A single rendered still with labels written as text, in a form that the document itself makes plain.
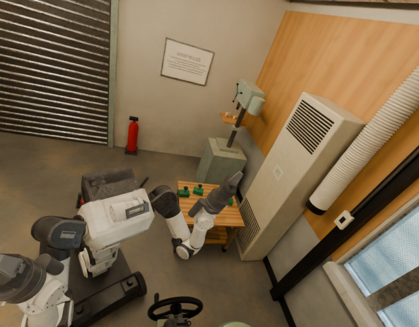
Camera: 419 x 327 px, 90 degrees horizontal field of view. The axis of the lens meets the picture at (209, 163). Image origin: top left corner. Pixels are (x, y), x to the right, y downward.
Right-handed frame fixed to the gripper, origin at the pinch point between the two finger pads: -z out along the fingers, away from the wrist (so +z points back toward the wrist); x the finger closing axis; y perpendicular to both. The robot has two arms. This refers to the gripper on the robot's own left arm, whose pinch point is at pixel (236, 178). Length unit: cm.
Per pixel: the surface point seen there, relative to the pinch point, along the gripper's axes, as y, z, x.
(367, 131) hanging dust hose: -58, -47, -76
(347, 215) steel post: -90, 2, -67
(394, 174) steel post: -81, -36, -60
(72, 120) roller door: 196, 156, -166
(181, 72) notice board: 110, 21, -216
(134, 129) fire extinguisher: 122, 122, -192
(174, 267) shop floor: -27, 150, -67
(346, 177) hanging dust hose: -73, -17, -75
